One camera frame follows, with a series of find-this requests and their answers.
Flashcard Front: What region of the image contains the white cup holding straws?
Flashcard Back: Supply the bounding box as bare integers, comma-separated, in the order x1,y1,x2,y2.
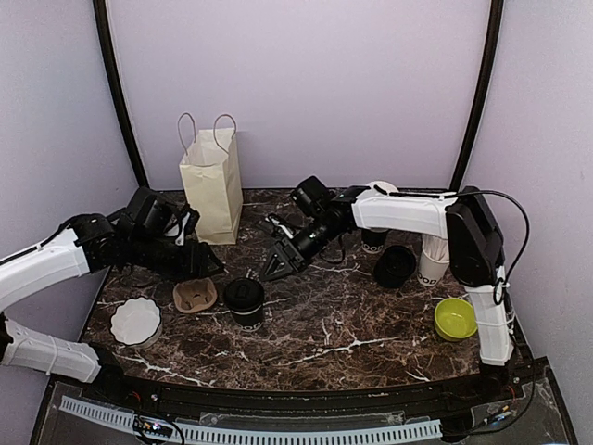
417,247,449,287

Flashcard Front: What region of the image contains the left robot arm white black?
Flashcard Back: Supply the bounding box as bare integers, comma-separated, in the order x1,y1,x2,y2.
1,214,224,404

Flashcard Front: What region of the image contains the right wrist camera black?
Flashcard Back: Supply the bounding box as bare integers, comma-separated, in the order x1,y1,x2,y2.
290,175,334,218

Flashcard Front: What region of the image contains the black frame post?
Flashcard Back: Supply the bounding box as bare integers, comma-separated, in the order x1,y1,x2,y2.
93,0,149,186
448,0,504,191

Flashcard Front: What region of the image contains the right black frame post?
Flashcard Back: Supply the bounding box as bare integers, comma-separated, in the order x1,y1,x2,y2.
448,0,504,191

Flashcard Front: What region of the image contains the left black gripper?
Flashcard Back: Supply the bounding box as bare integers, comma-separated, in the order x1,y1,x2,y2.
128,232,224,285

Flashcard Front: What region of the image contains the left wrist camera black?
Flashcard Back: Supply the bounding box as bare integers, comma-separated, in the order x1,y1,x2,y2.
120,187,172,236

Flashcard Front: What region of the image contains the white scalloped bowl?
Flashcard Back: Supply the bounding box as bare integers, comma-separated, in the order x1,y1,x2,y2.
110,297,162,350

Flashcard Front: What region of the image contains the stack of paper cups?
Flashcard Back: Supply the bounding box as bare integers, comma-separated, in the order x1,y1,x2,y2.
360,181,398,254

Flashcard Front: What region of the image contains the black paper coffee cup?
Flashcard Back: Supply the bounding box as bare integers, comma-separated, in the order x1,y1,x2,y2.
231,304,264,333

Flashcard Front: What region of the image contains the bundle of wrapped straws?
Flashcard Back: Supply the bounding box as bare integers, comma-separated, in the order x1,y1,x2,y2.
422,234,449,261

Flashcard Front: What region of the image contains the left black frame post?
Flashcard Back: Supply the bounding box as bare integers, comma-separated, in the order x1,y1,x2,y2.
93,0,149,186

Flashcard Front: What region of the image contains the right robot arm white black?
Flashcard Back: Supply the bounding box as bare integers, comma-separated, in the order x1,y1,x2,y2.
259,176,514,402

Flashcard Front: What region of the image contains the cream paper bag with handles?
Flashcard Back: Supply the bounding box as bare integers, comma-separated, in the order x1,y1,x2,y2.
177,112,244,245

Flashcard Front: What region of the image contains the green bowl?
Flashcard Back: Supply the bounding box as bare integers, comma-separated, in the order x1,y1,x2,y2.
435,298,477,342

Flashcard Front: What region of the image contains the stack of black lids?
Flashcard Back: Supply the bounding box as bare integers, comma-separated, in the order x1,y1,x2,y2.
372,246,417,289

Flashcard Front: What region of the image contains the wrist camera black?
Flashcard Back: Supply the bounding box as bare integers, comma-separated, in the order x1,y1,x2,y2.
290,175,334,218
120,187,172,236

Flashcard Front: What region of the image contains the black plastic cup lid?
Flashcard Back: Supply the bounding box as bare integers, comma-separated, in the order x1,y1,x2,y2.
223,277,264,312

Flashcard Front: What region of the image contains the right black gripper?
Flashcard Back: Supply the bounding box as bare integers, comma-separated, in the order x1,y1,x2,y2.
259,217,342,281

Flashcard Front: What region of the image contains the brown cardboard cup carrier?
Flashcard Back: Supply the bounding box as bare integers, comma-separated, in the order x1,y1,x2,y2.
172,278,218,314

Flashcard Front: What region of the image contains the white cable duct strip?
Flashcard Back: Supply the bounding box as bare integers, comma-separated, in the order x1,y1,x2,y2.
58,396,443,445

